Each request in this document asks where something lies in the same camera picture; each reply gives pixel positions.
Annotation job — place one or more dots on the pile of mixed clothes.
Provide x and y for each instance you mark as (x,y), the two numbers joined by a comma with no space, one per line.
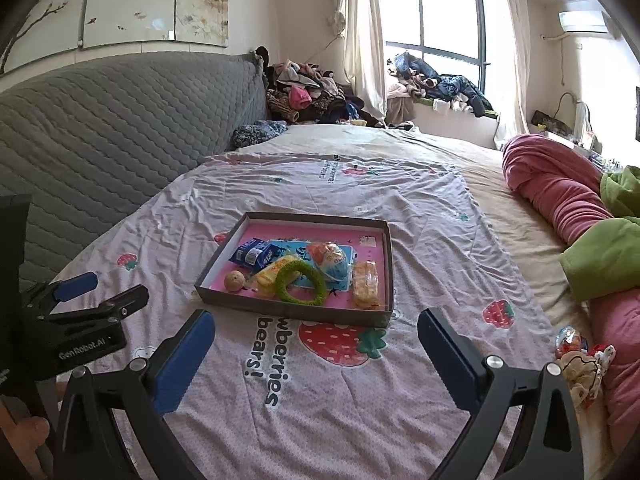
(310,100)

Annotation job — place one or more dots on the green blanket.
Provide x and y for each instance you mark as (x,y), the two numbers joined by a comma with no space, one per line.
(600,255)

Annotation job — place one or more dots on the brown cloth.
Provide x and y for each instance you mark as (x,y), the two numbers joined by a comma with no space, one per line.
(400,110)

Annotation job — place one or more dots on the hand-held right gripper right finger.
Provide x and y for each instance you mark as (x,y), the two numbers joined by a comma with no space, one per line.
(445,360)

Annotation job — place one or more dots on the shallow cardboard box pink inside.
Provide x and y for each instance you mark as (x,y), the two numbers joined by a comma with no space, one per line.
(300,232)

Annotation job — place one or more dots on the white air conditioner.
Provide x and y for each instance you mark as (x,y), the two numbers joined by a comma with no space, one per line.
(585,22)

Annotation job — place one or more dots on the small beige ball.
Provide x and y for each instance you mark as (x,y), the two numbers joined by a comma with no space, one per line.
(234,281)

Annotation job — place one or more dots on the pink duvet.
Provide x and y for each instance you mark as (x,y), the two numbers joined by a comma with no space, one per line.
(550,175)

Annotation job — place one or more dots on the colourful snack packet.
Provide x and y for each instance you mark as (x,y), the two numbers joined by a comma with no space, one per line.
(330,257)

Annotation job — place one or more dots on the beige plush toy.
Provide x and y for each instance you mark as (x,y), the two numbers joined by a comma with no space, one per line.
(580,370)

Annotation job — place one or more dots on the grey quilted headboard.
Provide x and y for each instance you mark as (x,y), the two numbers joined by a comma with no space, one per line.
(125,135)

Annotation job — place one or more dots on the dark framed window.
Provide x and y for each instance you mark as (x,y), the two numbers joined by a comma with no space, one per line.
(450,10)

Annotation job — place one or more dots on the floral wall painting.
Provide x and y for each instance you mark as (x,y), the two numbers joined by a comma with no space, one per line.
(125,0)

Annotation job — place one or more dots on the shiny foil wrapper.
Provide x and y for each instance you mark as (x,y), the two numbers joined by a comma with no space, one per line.
(570,340)

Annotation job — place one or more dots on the yellow cracker packet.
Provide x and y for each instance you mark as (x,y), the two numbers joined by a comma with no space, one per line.
(367,285)
(270,272)

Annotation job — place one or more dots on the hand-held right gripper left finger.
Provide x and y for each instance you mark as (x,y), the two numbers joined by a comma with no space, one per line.
(185,360)

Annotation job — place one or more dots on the blue patterned cloth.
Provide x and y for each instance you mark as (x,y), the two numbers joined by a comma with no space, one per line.
(257,132)

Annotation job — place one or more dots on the dark patterned pouch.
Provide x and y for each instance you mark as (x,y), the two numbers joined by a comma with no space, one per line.
(547,122)

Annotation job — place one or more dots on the person's left hand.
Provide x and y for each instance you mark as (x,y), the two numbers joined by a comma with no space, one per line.
(27,435)

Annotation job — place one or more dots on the blue snack packet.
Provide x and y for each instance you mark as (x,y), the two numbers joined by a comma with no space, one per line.
(250,252)

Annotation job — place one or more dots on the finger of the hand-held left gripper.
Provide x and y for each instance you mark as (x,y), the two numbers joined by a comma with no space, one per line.
(130,300)
(75,285)

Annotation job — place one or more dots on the heap of dark blue clothes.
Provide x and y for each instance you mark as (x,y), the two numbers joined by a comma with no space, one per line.
(450,87)

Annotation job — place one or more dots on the cream curtain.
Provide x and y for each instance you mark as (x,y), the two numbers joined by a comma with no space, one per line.
(515,60)
(365,35)

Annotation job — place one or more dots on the pink printed bedsheet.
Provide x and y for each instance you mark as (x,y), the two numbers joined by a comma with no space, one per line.
(425,220)

